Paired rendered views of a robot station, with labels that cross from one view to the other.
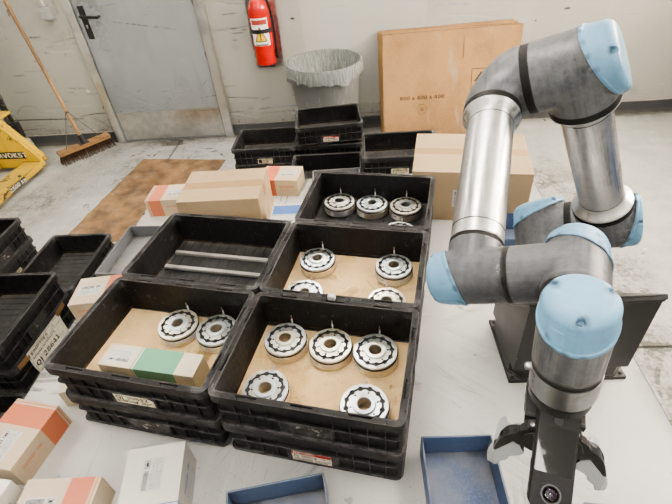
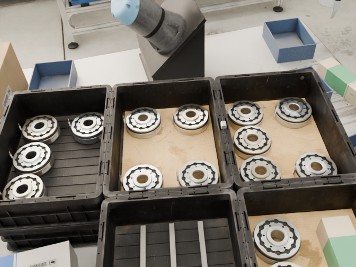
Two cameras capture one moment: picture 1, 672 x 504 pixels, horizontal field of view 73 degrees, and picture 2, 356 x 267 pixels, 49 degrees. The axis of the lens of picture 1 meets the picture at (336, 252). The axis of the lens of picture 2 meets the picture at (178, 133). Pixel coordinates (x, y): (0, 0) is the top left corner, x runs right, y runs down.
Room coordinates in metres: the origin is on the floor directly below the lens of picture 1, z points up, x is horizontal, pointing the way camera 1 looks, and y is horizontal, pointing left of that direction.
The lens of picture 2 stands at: (1.09, 0.65, 1.65)
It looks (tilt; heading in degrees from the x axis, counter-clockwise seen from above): 47 degrees down; 253
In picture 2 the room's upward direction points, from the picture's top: 4 degrees counter-clockwise
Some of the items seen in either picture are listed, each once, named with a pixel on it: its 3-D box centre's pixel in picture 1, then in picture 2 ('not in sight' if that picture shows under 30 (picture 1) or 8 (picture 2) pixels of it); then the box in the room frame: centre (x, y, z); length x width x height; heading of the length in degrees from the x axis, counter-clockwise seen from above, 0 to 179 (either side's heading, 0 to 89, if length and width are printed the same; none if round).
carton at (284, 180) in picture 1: (282, 180); not in sight; (1.69, 0.19, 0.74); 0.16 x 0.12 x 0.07; 78
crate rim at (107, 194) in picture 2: (348, 262); (165, 131); (0.91, -0.03, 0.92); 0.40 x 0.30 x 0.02; 73
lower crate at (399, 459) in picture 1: (326, 394); not in sight; (0.63, 0.06, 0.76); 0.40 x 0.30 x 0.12; 73
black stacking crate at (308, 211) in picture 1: (368, 213); (56, 152); (1.20, -0.12, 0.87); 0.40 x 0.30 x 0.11; 73
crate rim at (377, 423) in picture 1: (319, 352); (279, 123); (0.63, 0.06, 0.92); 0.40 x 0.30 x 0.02; 73
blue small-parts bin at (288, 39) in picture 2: not in sight; (287, 39); (0.24, -0.50, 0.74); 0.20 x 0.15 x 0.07; 79
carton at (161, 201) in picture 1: (171, 200); not in sight; (1.63, 0.65, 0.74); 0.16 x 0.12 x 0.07; 85
